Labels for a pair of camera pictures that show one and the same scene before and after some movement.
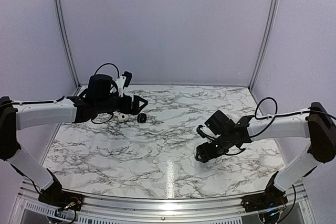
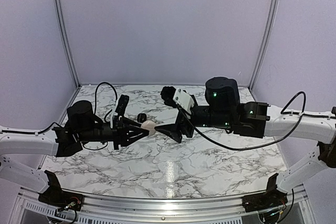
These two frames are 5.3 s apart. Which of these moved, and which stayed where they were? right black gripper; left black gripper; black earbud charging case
Moved: left black gripper; right black gripper
Stayed: black earbud charging case
